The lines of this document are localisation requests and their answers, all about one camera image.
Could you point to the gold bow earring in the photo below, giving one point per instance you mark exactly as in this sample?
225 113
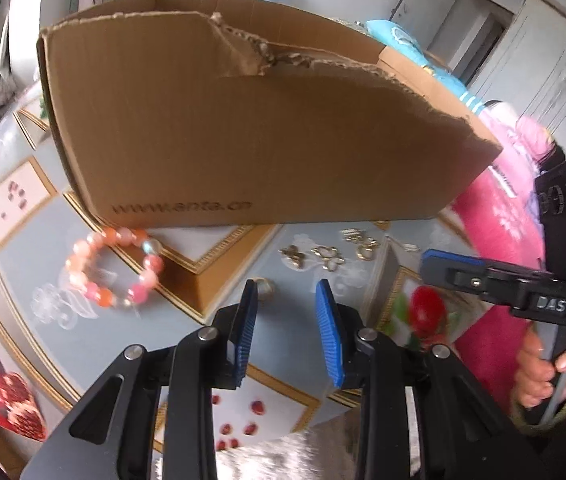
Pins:
293 255

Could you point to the person's right hand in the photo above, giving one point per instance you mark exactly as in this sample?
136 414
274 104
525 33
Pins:
530 365

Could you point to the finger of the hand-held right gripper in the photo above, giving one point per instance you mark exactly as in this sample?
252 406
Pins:
455 272

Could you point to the fruit print tablecloth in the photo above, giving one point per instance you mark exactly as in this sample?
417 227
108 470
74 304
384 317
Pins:
113 345

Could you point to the gold hoop earring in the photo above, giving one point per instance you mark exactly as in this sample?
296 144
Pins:
364 252

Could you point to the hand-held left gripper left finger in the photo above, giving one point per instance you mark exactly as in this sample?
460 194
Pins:
242 340

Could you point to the white fluffy towel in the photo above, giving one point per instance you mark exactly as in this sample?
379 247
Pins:
288 460

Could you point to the brown cardboard box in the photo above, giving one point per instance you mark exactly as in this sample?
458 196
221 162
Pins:
263 150

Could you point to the white panelled door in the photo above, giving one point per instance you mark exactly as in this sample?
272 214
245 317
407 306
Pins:
538 60

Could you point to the gold clover earring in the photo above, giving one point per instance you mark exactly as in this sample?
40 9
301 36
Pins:
334 263
322 251

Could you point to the light blue pillow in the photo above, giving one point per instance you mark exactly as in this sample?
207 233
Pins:
413 45

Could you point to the small silver earring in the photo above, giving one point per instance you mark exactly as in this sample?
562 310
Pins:
409 247

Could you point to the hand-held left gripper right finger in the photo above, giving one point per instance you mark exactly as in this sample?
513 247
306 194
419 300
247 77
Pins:
330 340

